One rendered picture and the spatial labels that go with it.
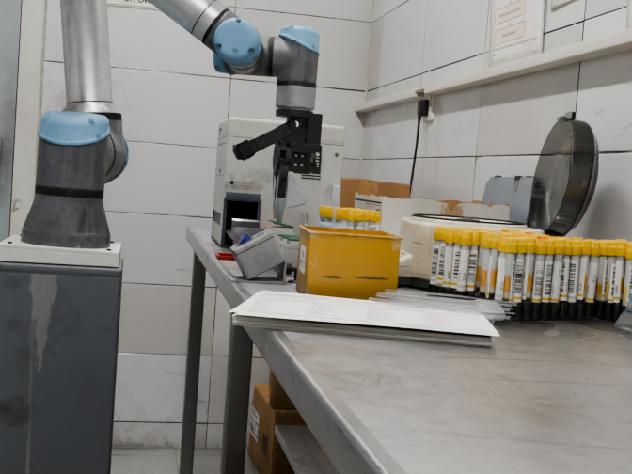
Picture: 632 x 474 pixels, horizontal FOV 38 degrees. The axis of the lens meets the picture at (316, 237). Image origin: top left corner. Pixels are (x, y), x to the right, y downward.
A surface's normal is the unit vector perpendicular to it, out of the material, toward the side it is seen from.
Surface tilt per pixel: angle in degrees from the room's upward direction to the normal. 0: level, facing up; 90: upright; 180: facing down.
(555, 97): 90
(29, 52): 90
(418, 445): 0
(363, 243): 90
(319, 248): 90
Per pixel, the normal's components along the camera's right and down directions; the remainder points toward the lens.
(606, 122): -0.98, -0.06
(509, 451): 0.07, -0.99
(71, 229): 0.39, -0.21
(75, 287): 0.19, 0.07
